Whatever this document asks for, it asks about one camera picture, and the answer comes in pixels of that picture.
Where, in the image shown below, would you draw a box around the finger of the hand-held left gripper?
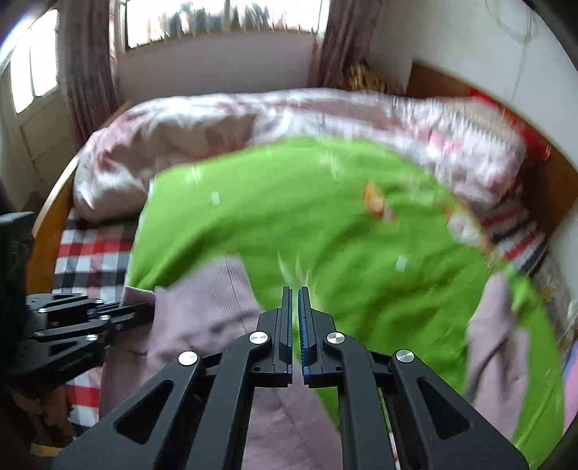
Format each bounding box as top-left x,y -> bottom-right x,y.
26,293 -> 125,327
9,304 -> 155,385

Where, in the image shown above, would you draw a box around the yellow patterned cloth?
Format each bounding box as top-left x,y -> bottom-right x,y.
338,61 -> 402,93

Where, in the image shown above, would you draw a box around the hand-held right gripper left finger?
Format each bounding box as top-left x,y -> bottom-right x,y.
52,286 -> 294,470

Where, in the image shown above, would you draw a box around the wooden headboard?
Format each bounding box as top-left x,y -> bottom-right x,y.
404,61 -> 578,236

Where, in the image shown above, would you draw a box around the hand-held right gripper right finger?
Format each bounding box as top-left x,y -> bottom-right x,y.
298,286 -> 529,470

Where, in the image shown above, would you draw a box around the wooden bed frame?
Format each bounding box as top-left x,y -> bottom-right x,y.
27,99 -> 136,294

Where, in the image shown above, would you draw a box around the brown curtain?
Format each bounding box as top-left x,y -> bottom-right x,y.
307,0 -> 384,89
59,0 -> 125,150

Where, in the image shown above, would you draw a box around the pale pink satin quilt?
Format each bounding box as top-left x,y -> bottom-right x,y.
72,88 -> 529,254

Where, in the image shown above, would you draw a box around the green printed blanket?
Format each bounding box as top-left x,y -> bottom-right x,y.
124,136 -> 565,466

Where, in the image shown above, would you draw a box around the red cloth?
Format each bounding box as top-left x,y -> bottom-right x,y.
470,88 -> 554,161

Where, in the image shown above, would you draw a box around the lilac knit pants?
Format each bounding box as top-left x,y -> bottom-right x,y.
99,255 -> 536,470

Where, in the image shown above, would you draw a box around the striped pillow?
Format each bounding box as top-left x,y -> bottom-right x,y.
483,208 -> 549,276

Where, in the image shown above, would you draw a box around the red checked bedsheet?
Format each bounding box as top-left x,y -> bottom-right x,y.
52,219 -> 141,426

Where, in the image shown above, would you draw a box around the pale floral bedsheet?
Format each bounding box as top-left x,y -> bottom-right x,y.
533,244 -> 578,362

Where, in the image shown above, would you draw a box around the window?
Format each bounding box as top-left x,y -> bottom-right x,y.
111,0 -> 332,50

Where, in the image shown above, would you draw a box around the white charger cable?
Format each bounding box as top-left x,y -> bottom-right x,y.
485,0 -> 538,104

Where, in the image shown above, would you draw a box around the white glazed door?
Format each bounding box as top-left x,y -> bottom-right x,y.
0,7 -> 77,191

